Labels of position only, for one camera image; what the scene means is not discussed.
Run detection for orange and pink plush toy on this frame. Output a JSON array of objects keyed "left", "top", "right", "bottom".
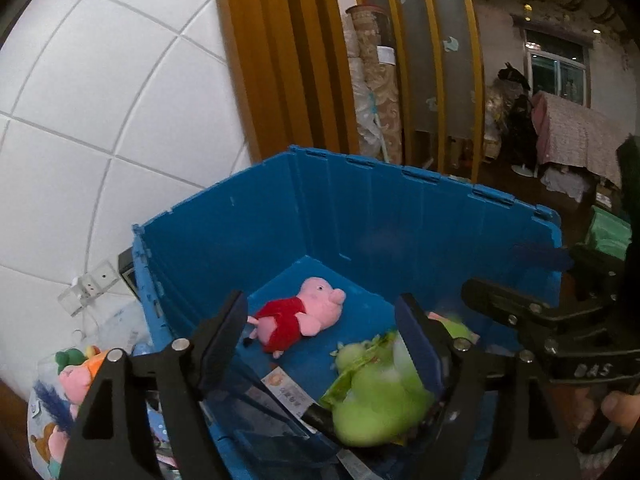
[{"left": 57, "top": 346, "right": 113, "bottom": 403}]

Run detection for black picture frame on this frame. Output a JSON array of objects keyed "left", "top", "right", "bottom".
[{"left": 117, "top": 247, "right": 143, "bottom": 293}]

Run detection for round desktop with white cloth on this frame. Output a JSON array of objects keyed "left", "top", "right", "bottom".
[{"left": 25, "top": 300, "right": 166, "bottom": 480}]

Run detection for blue plastic crate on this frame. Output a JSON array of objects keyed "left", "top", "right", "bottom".
[{"left": 131, "top": 145, "right": 566, "bottom": 480}]

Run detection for pink carton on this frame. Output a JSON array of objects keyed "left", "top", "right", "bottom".
[{"left": 425, "top": 310, "right": 482, "bottom": 346}]

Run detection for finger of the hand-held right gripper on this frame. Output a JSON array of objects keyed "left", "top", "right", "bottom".
[
  {"left": 509, "top": 244, "right": 627, "bottom": 292},
  {"left": 461, "top": 279, "right": 622, "bottom": 335}
]

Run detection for blue fuzzy toy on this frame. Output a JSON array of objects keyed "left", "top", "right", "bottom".
[{"left": 32, "top": 380, "right": 76, "bottom": 436}]

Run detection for white orange toothpaste carton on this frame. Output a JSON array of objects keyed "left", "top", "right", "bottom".
[{"left": 260, "top": 367, "right": 321, "bottom": 418}]

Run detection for green plastic bag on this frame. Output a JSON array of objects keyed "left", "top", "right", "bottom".
[{"left": 575, "top": 205, "right": 633, "bottom": 261}]

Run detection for window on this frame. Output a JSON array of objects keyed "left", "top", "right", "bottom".
[{"left": 522, "top": 27, "right": 591, "bottom": 108}]

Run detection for person's right hand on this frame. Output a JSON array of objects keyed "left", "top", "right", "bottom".
[{"left": 570, "top": 387, "right": 640, "bottom": 468}]

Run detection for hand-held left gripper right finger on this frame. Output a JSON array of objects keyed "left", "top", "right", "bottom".
[{"left": 394, "top": 294, "right": 583, "bottom": 480}]

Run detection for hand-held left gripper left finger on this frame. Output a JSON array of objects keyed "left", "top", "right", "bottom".
[{"left": 60, "top": 290, "right": 249, "bottom": 480}]

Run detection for white power strip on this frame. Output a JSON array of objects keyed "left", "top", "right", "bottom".
[{"left": 57, "top": 260, "right": 121, "bottom": 317}]

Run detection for table with pink cloth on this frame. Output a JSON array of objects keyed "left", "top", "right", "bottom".
[{"left": 530, "top": 91, "right": 626, "bottom": 191}]

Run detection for large light green plush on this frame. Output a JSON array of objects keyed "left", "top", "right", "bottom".
[{"left": 320, "top": 332, "right": 441, "bottom": 448}]

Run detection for red dress pig plush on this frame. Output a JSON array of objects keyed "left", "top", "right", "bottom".
[{"left": 245, "top": 276, "right": 347, "bottom": 359}]

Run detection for dark cloth pile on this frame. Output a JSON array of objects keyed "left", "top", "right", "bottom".
[{"left": 492, "top": 60, "right": 538, "bottom": 161}]

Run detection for patterned fabric rolls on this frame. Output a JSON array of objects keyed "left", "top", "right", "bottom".
[{"left": 345, "top": 4, "right": 403, "bottom": 163}]

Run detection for wooden slat partition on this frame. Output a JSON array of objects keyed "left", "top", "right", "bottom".
[{"left": 212, "top": 0, "right": 361, "bottom": 163}]

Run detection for frosted glass screen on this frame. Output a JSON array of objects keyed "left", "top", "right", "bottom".
[{"left": 350, "top": 0, "right": 486, "bottom": 181}]

